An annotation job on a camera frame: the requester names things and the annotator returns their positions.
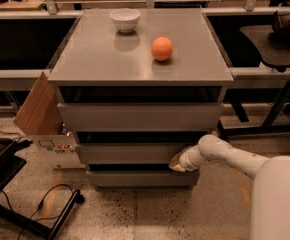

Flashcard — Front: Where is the black floor cable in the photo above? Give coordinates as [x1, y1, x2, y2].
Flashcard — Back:
[0, 106, 75, 240]

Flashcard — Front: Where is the grey drawer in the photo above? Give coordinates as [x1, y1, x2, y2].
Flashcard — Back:
[86, 171, 200, 188]
[58, 103, 223, 132]
[76, 143, 189, 164]

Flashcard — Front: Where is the grey bottom drawer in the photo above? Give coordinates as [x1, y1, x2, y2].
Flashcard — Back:
[86, 171, 200, 188]

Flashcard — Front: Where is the black stand frame left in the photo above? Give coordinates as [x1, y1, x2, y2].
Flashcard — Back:
[0, 138, 85, 240]

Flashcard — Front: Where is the orange fruit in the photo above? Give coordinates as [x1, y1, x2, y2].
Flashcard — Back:
[151, 37, 173, 61]

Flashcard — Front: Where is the grey top drawer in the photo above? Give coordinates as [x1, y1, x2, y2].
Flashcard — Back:
[58, 103, 223, 132]

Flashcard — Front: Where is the grey drawer cabinet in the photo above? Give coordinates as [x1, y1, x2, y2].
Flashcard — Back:
[47, 7, 235, 189]

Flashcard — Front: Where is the black office chair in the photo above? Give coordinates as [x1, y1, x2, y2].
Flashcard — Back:
[240, 11, 290, 72]

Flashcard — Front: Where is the brown cardboard box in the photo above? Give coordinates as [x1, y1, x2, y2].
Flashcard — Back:
[13, 73, 84, 169]

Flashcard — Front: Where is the black desk leg frame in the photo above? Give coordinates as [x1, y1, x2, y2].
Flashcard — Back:
[217, 81, 290, 140]

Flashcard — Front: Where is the white ceramic bowl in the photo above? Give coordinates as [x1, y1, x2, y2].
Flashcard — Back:
[110, 8, 141, 33]

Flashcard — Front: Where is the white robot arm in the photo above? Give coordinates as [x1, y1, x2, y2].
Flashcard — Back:
[169, 134, 290, 240]

